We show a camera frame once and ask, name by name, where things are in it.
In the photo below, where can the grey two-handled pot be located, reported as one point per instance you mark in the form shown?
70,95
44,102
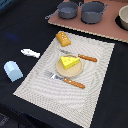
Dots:
91,12

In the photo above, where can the beige bowl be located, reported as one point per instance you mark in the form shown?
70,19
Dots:
123,14

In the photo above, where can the fork with orange handle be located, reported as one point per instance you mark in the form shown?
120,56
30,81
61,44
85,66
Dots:
54,76

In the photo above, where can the woven beige placemat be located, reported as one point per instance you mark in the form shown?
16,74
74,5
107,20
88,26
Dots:
69,102

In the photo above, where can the knife with orange handle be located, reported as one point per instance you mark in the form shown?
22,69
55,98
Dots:
79,55

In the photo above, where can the orange bread loaf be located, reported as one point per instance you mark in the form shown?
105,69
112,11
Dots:
63,39

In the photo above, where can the grey saucepan with handle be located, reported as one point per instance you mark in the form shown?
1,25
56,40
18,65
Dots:
65,10

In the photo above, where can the yellow cheese wedge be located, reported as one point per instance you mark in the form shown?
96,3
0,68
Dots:
68,62

